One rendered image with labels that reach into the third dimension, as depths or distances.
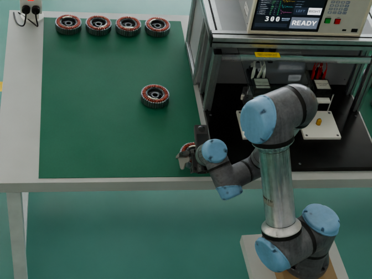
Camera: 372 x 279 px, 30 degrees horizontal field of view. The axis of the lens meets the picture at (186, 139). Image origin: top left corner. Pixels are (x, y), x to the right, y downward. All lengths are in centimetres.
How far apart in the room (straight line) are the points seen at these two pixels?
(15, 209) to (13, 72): 58
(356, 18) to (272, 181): 93
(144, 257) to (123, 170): 78
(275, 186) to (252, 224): 146
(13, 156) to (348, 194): 182
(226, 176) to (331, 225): 35
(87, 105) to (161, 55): 45
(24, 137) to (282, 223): 107
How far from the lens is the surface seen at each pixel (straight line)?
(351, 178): 267
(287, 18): 256
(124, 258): 317
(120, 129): 263
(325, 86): 274
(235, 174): 217
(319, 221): 208
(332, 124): 280
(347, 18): 264
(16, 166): 250
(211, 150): 214
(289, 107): 185
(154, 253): 320
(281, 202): 195
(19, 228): 271
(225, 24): 259
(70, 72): 287
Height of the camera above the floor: 259
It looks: 45 degrees down
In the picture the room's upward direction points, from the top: 10 degrees clockwise
